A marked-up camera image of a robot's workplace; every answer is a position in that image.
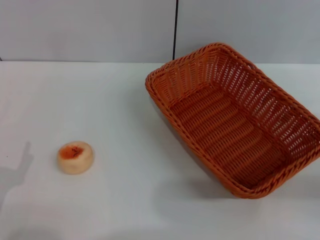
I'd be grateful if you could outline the orange woven plastic basket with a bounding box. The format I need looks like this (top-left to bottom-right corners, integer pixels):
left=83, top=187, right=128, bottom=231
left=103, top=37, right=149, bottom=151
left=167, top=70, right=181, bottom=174
left=144, top=42, right=320, bottom=200

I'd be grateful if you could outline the round bread with orange centre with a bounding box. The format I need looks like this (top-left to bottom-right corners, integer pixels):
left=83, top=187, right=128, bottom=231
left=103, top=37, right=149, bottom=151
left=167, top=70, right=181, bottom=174
left=57, top=141, right=96, bottom=175

